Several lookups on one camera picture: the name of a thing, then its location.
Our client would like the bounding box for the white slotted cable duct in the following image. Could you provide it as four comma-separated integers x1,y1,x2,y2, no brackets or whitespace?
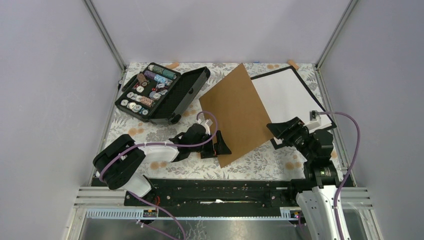
86,207,300,221

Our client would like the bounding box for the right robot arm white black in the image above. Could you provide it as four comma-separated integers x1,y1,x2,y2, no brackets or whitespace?
267,110,351,240

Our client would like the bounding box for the right wooden cork piece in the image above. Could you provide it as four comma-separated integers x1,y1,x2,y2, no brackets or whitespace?
287,59,300,71

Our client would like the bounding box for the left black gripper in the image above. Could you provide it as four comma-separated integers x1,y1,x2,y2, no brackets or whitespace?
190,130,232,159

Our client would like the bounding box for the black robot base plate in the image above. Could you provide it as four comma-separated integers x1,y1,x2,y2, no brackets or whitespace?
91,177,354,218

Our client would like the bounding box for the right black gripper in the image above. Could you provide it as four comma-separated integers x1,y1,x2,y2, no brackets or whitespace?
265,116,314,160

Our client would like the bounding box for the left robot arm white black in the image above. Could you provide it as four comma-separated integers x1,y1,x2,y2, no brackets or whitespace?
92,119,232,206

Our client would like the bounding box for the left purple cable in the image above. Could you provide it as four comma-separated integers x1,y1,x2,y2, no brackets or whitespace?
97,111,220,240

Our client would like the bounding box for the left wooden cork piece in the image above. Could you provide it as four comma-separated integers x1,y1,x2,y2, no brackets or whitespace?
165,62,180,69

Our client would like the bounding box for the wooden cork piece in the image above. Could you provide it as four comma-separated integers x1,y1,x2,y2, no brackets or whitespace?
165,62,180,69
287,59,300,71

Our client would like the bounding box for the brown cardboard backing board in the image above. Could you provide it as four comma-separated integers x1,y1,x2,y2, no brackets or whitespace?
199,63,273,168

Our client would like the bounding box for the black open poker chip case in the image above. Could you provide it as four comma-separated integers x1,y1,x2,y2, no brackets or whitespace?
114,62,211,125

